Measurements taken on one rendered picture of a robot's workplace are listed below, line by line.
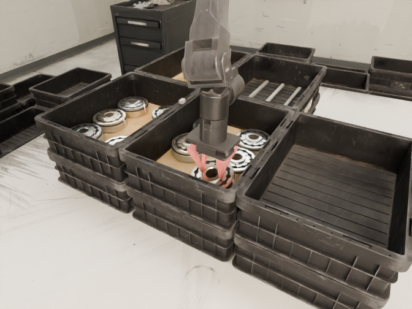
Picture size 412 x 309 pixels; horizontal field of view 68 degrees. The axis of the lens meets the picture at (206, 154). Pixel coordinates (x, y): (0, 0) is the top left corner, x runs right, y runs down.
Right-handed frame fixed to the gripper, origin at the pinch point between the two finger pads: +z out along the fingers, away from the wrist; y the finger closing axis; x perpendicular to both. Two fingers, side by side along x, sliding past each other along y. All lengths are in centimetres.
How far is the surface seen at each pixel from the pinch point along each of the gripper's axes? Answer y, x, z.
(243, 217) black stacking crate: -11.5, 7.7, 1.8
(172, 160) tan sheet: 14.9, -5.1, 6.2
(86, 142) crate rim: 30.0, 8.9, -2.4
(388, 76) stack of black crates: -33, -183, 31
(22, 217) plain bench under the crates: 46, 23, 20
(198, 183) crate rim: -1.9, 8.9, -3.7
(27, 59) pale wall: 327, -154, 76
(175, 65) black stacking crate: 49, -56, 1
